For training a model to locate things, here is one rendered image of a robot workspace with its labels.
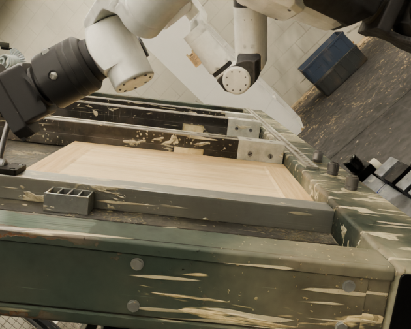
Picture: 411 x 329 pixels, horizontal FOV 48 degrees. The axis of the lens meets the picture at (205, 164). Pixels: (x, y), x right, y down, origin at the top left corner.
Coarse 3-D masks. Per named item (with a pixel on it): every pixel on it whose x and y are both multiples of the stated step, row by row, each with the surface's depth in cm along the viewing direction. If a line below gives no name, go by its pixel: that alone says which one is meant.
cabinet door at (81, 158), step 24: (72, 144) 118; (96, 144) 122; (48, 168) 91; (72, 168) 95; (96, 168) 97; (120, 168) 100; (144, 168) 102; (168, 168) 105; (192, 168) 108; (216, 168) 111; (240, 168) 114; (264, 168) 117; (240, 192) 92; (264, 192) 94; (288, 192) 95
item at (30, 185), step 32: (0, 192) 76; (32, 192) 76; (96, 192) 76; (128, 192) 76; (160, 192) 76; (192, 192) 78; (224, 192) 81; (256, 224) 77; (288, 224) 77; (320, 224) 77
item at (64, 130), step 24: (0, 120) 123; (48, 120) 123; (72, 120) 124; (120, 144) 124; (144, 144) 124; (168, 144) 124; (192, 144) 124; (216, 144) 124; (240, 144) 124; (264, 144) 124
